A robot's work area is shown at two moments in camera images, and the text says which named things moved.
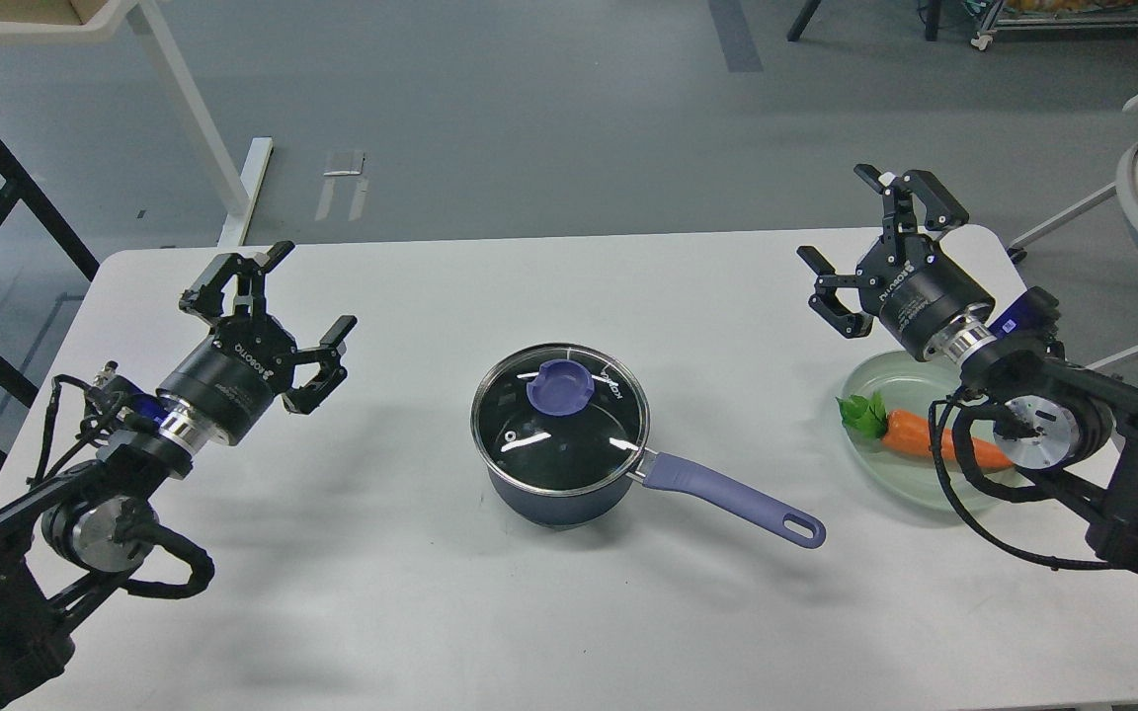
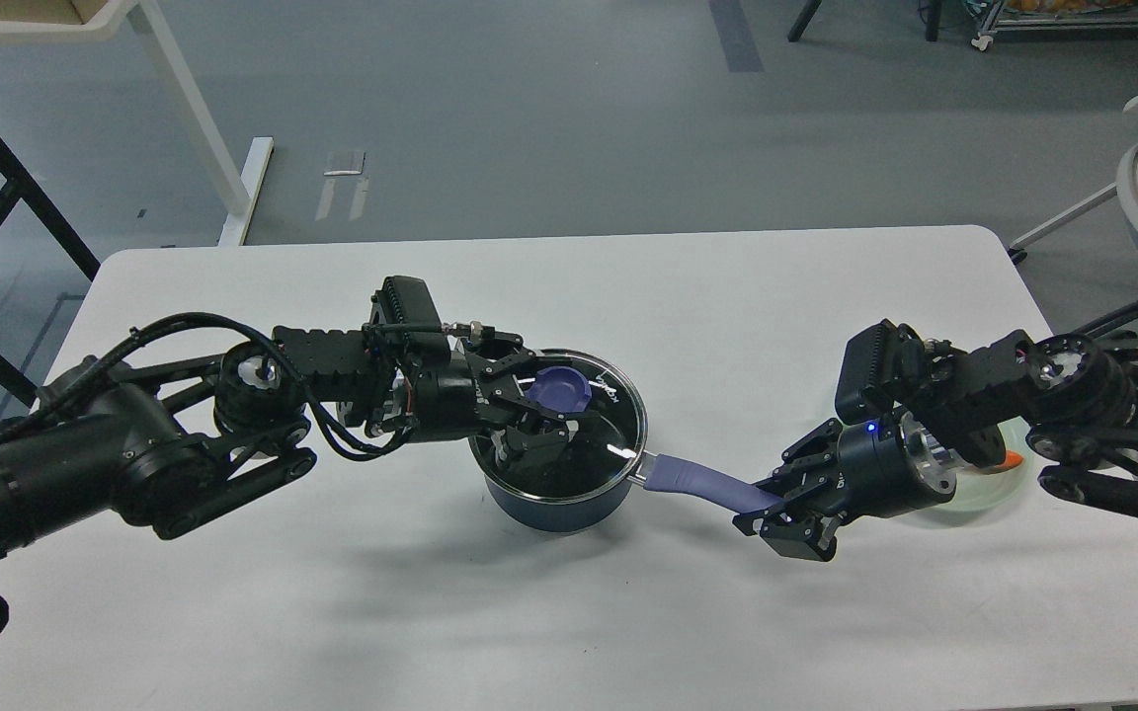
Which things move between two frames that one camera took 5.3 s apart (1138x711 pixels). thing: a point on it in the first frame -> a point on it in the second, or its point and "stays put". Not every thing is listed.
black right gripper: [917, 283] -> [886, 467]
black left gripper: [248, 361] -> [444, 402]
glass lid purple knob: [561, 387] stays put
